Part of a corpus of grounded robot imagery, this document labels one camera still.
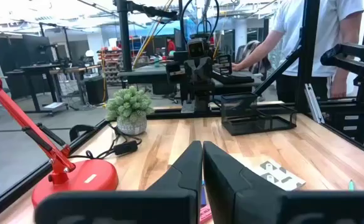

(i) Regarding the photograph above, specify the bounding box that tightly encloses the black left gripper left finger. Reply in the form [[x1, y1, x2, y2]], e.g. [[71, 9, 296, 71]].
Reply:
[[34, 140, 203, 224]]

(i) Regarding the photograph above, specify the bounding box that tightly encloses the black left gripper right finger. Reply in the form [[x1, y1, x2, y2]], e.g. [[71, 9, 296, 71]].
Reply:
[[202, 140, 364, 224]]

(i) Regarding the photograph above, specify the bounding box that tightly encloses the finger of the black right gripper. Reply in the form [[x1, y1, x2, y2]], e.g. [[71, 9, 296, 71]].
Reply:
[[184, 60, 199, 83], [198, 58, 214, 83]]

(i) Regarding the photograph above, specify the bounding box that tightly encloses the pink eraser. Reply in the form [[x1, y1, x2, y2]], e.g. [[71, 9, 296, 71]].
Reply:
[[199, 205, 214, 224]]

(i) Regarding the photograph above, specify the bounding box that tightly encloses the sticky note pad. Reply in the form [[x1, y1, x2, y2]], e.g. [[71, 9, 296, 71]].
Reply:
[[230, 152, 307, 192]]

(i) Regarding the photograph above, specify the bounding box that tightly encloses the black mesh desk organizer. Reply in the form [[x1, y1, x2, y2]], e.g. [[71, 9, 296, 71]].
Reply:
[[220, 92, 298, 136]]

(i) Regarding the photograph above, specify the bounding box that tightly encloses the person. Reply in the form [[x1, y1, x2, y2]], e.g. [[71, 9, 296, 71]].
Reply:
[[231, 0, 364, 103], [166, 36, 177, 56]]

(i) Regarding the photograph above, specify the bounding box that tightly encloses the grey work table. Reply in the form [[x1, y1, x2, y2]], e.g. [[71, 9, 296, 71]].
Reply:
[[118, 64, 263, 96]]

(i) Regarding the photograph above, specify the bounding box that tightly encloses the striped cloth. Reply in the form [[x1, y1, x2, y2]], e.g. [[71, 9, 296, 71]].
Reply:
[[236, 40, 273, 75]]

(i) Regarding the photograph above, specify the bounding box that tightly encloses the green plant in patterned pot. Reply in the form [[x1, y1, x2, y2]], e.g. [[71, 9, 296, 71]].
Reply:
[[105, 86, 155, 136]]

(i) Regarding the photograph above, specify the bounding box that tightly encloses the shelf with red bins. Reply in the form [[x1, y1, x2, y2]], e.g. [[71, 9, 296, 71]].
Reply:
[[96, 48, 124, 84]]

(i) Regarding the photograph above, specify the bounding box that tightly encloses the black waste bin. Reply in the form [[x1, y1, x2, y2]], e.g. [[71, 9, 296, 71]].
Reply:
[[83, 76, 108, 106]]

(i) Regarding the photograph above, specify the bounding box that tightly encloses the red desk lamp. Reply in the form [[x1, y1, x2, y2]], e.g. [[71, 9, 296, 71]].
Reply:
[[0, 29, 119, 208]]

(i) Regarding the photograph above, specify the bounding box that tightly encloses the silver aluminium profile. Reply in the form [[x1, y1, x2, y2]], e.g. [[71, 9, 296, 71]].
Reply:
[[304, 83, 326, 124]]

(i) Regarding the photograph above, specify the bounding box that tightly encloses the black drawer cabinet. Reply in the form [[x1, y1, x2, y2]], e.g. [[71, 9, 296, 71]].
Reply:
[[320, 107, 364, 144]]

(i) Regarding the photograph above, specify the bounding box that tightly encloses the black background desk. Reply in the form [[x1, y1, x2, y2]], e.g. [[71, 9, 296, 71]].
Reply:
[[4, 63, 103, 113]]

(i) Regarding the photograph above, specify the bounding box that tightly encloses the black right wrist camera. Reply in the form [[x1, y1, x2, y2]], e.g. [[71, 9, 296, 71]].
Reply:
[[187, 37, 207, 59]]

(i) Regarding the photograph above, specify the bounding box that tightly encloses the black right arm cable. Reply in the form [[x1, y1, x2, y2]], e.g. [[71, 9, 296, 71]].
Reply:
[[180, 0, 220, 43]]

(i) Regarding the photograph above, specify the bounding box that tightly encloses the black upright post with boom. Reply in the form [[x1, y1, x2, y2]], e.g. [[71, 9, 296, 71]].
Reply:
[[113, 0, 179, 73]]

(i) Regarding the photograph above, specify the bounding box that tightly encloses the black lamp cable with switch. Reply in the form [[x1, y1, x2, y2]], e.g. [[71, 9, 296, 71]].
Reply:
[[68, 123, 143, 160]]

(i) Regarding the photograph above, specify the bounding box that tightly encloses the black frame clamp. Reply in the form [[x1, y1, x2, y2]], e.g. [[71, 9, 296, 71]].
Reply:
[[68, 124, 98, 143]]

